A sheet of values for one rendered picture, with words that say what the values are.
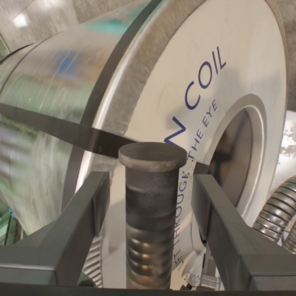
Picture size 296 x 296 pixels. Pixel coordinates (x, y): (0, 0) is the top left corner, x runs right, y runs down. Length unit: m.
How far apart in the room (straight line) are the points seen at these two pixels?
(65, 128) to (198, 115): 0.26
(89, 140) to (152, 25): 0.19
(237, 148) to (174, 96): 0.68
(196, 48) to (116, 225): 0.35
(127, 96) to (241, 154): 0.79
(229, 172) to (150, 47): 0.82
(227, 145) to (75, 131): 0.83
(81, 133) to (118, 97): 0.07
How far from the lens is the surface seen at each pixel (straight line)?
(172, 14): 0.39
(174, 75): 0.38
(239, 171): 1.05
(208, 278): 0.52
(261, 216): 0.18
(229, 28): 0.56
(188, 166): 0.45
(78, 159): 0.30
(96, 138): 0.28
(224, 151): 1.06
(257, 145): 0.99
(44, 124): 0.43
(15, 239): 1.76
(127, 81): 0.30
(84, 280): 0.24
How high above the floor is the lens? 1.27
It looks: 30 degrees down
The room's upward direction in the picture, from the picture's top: 131 degrees counter-clockwise
